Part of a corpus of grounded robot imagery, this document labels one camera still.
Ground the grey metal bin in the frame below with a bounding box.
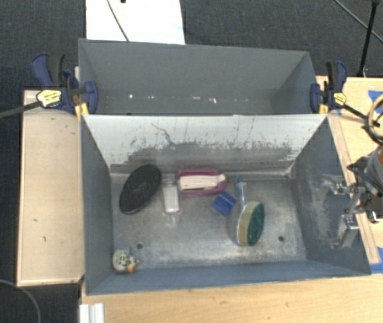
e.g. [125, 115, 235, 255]
[77, 38, 372, 296]

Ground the small blue block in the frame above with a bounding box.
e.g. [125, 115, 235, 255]
[211, 190, 238, 217]

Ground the black oval disc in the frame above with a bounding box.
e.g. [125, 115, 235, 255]
[118, 164, 163, 215]

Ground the small clear plastic bottle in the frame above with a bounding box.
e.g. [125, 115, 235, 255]
[162, 182, 182, 225]

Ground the purple and white stapler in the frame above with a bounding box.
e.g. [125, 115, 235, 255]
[175, 168, 228, 199]

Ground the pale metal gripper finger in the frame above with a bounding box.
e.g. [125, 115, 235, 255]
[330, 213, 361, 249]
[319, 173, 359, 196]

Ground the clear tube with blue tip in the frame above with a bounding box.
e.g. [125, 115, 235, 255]
[234, 176, 250, 215]

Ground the pale wood board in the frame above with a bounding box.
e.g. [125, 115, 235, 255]
[15, 89, 85, 287]

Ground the small white toy animal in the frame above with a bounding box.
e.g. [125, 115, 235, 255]
[111, 247, 142, 275]

